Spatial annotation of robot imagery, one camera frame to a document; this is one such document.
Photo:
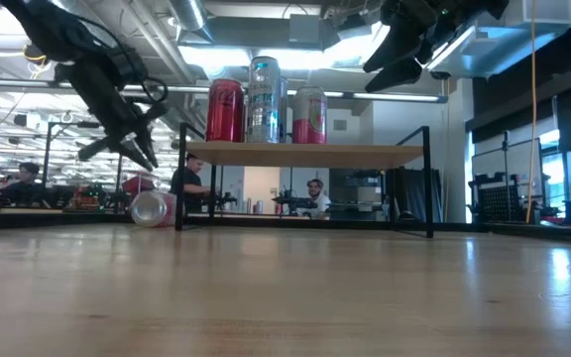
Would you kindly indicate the person in dark top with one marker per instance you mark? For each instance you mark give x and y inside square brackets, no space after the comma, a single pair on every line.
[189,183]

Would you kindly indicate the silver ventilation duct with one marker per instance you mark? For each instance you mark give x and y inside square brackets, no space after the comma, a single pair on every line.
[186,15]

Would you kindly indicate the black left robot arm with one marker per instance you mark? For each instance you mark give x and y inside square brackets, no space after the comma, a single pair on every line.
[52,30]

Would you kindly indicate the grey ceiling box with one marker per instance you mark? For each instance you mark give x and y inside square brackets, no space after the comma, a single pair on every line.
[305,29]

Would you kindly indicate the black background robot arm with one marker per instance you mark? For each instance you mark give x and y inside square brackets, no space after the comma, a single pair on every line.
[293,202]

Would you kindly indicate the black tripod stand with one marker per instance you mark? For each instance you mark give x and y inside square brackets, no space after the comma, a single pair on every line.
[506,173]

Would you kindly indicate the dark equipment cabinet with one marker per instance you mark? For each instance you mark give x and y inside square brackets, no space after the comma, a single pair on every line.
[360,196]

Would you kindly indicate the person seated at desk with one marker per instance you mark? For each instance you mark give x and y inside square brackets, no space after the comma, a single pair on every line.
[23,191]

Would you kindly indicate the black background station frame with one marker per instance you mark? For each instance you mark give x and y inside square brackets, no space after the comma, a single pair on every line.
[46,158]

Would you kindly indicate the red machine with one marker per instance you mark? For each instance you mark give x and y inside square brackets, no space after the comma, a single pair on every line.
[137,184]

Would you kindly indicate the wooden shelf with black legs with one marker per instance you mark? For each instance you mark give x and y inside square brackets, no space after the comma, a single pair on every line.
[305,154]

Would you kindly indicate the black perforated rack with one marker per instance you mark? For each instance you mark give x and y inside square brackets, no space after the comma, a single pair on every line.
[498,201]

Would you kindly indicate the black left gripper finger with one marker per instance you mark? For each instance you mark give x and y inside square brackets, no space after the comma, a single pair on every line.
[149,146]
[137,154]

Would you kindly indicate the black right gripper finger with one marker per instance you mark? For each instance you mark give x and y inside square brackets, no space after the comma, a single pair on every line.
[402,39]
[397,74]

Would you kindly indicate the black aluminium table frame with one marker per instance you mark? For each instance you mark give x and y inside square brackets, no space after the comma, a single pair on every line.
[67,220]

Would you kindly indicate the long ceiling light tube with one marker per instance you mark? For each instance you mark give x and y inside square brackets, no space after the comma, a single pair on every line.
[394,97]

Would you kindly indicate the person seated behind robot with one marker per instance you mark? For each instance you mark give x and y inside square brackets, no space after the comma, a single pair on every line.
[321,201]

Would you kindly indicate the red cola can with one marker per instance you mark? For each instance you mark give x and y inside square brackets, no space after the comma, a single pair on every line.
[225,111]

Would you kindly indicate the silver and pink beverage can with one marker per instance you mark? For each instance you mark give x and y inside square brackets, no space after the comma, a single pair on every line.
[309,124]

